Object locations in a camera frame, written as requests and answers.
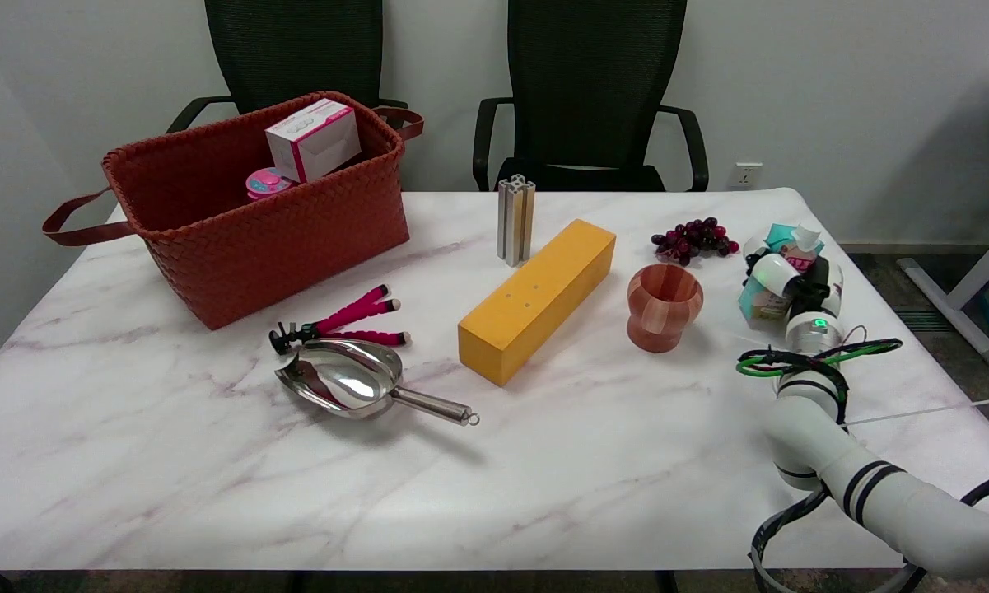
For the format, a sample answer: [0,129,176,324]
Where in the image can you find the aluminium extrusion profile piece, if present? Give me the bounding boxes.
[497,175,537,268]

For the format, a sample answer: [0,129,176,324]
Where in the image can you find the white desk frame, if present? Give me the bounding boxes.
[898,81,989,371]

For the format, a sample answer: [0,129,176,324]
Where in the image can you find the thin white cable tie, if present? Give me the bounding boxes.
[844,398,989,427]

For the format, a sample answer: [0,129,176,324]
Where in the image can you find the dark purple grape bunch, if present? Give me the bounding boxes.
[651,217,741,267]

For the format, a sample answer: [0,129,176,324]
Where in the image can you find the black braided cable bundle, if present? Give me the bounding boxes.
[737,346,923,593]

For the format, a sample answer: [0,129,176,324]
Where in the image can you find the green robot cable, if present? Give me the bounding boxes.
[737,338,904,378]

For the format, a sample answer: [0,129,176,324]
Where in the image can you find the black mesh office chair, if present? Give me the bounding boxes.
[165,0,410,137]
[472,0,710,194]

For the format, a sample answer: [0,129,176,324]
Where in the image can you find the brown wooden vase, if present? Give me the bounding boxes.
[626,264,705,354]

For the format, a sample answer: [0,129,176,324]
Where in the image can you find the white and pink box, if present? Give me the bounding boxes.
[264,98,362,184]

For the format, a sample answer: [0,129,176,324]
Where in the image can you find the yellow rectangular block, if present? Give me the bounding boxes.
[458,218,618,387]

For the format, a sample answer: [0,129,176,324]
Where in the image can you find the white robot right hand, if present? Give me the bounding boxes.
[743,237,846,319]

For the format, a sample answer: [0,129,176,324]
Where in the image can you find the pink flexible mini tripod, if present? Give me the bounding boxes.
[268,284,413,357]

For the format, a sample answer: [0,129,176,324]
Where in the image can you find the teal blue drink carton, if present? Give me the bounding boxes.
[738,222,826,322]

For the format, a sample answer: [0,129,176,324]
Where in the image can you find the red woven basket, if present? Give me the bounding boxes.
[41,91,426,331]

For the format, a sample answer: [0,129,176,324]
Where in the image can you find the pink round container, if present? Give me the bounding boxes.
[245,167,295,202]

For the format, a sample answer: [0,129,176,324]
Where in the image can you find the shiny metal scoop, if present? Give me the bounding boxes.
[274,338,481,427]

